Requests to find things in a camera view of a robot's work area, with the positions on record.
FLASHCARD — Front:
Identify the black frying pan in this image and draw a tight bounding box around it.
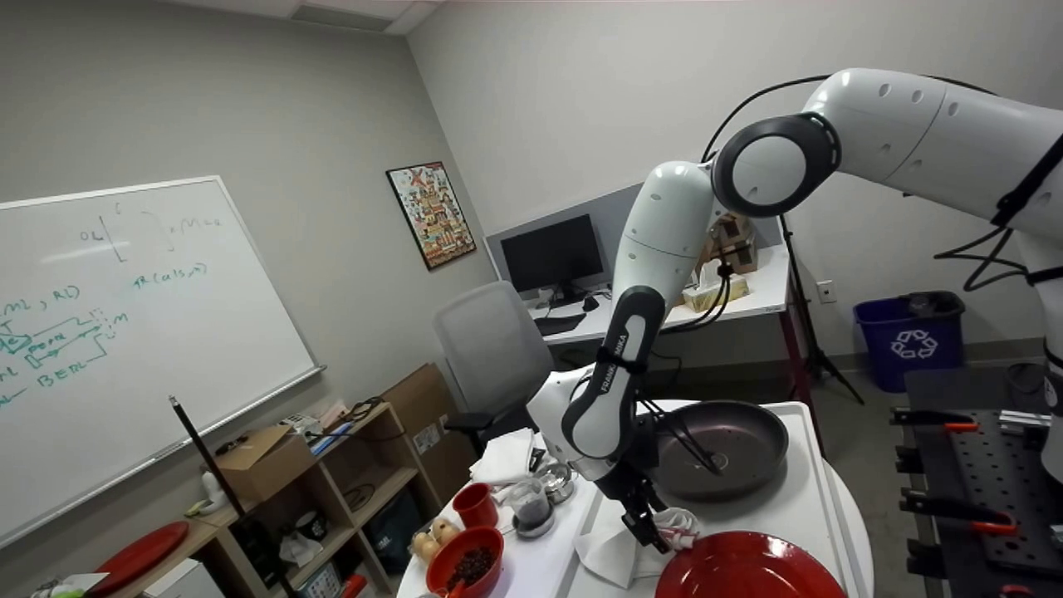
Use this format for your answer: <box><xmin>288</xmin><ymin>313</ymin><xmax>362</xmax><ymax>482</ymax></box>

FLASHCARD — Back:
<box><xmin>637</xmin><ymin>398</ymin><xmax>790</xmax><ymax>501</ymax></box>

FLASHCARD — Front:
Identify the wooden shelf unit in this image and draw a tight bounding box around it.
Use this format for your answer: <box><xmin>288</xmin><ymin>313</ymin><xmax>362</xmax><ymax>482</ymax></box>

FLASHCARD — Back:
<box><xmin>107</xmin><ymin>398</ymin><xmax>437</xmax><ymax>598</ymax></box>

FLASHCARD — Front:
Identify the red plate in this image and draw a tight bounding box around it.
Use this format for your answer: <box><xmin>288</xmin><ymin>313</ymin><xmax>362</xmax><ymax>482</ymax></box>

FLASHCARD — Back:
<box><xmin>653</xmin><ymin>532</ymin><xmax>847</xmax><ymax>598</ymax></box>

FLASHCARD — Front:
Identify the blue recycling bin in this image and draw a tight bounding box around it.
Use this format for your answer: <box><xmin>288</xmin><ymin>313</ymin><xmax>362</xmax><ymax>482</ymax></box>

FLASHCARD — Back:
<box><xmin>853</xmin><ymin>293</ymin><xmax>966</xmax><ymax>391</ymax></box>

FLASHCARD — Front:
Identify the folded white cloth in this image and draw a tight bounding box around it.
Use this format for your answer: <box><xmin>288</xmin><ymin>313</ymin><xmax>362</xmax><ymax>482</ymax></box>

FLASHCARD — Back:
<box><xmin>469</xmin><ymin>427</ymin><xmax>538</xmax><ymax>484</ymax></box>

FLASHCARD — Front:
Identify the black camera tripod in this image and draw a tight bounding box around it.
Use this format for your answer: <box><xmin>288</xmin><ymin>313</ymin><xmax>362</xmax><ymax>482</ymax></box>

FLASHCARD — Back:
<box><xmin>777</xmin><ymin>220</ymin><xmax>863</xmax><ymax>404</ymax></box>

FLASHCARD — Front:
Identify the white towel with red stripes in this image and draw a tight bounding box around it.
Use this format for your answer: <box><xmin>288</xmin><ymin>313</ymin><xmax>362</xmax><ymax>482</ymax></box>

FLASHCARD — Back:
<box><xmin>568</xmin><ymin>501</ymin><xmax>701</xmax><ymax>598</ymax></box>

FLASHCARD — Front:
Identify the white tray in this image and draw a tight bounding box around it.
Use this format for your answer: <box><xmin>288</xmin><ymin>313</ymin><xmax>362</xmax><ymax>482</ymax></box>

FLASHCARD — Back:
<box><xmin>559</xmin><ymin>401</ymin><xmax>874</xmax><ymax>598</ymax></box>

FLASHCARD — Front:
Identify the grey office chair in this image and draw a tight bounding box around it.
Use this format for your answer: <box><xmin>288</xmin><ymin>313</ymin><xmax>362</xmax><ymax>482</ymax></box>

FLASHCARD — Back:
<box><xmin>436</xmin><ymin>279</ymin><xmax>555</xmax><ymax>449</ymax></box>

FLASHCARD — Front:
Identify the black perforated workbench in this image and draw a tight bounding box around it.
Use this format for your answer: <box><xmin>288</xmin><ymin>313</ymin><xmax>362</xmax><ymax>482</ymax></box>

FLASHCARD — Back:
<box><xmin>889</xmin><ymin>363</ymin><xmax>1063</xmax><ymax>598</ymax></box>

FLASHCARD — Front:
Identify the tissue box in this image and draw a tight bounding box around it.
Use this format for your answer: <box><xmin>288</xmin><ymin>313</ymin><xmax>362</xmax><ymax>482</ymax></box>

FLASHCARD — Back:
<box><xmin>679</xmin><ymin>275</ymin><xmax>751</xmax><ymax>313</ymax></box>

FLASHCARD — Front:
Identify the red tray on shelf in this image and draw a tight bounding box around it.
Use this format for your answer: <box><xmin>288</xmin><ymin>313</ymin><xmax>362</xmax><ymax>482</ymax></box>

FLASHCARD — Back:
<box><xmin>90</xmin><ymin>520</ymin><xmax>188</xmax><ymax>598</ymax></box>

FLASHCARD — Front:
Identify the whiteboard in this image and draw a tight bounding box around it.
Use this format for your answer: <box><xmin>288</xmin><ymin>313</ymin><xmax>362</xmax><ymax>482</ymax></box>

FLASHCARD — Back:
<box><xmin>0</xmin><ymin>177</ymin><xmax>315</xmax><ymax>546</ymax></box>

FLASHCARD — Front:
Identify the round white table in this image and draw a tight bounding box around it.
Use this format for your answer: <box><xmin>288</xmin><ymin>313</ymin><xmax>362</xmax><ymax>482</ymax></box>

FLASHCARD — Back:
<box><xmin>390</xmin><ymin>395</ymin><xmax>878</xmax><ymax>598</ymax></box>

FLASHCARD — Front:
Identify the black computer monitor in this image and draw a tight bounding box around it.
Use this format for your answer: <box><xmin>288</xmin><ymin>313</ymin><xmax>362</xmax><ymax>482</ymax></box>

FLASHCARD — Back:
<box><xmin>502</xmin><ymin>214</ymin><xmax>602</xmax><ymax>301</ymax></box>

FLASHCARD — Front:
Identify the small red cup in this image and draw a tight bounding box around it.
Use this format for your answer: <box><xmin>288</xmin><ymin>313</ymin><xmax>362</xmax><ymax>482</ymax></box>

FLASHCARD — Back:
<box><xmin>450</xmin><ymin>482</ymin><xmax>499</xmax><ymax>529</ymax></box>

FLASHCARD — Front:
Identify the cardboard box on shelf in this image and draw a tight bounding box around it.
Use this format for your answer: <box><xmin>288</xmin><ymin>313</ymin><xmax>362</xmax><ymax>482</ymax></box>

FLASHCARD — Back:
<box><xmin>218</xmin><ymin>425</ymin><xmax>311</xmax><ymax>501</ymax></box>

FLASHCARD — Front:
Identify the white desk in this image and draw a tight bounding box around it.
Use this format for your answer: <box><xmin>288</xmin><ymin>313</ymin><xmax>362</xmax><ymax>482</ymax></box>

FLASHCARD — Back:
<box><xmin>548</xmin><ymin>243</ymin><xmax>809</xmax><ymax>398</ymax></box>

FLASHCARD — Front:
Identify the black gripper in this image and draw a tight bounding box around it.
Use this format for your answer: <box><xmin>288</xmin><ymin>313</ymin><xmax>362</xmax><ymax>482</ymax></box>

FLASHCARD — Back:
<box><xmin>596</xmin><ymin>460</ymin><xmax>674</xmax><ymax>552</ymax></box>

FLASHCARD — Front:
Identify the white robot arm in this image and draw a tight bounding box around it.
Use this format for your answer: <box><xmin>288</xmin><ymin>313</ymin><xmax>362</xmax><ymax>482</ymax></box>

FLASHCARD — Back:
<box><xmin>528</xmin><ymin>66</ymin><xmax>1063</xmax><ymax>546</ymax></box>

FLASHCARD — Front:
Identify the red bowl with dark contents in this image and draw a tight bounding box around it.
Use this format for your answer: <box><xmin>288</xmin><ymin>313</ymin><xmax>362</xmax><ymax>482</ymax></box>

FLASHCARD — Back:
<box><xmin>426</xmin><ymin>529</ymin><xmax>503</xmax><ymax>598</ymax></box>

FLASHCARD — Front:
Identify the framed wall poster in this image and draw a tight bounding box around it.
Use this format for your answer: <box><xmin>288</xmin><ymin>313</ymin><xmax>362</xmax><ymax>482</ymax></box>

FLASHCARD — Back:
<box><xmin>386</xmin><ymin>162</ymin><xmax>476</xmax><ymax>270</ymax></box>

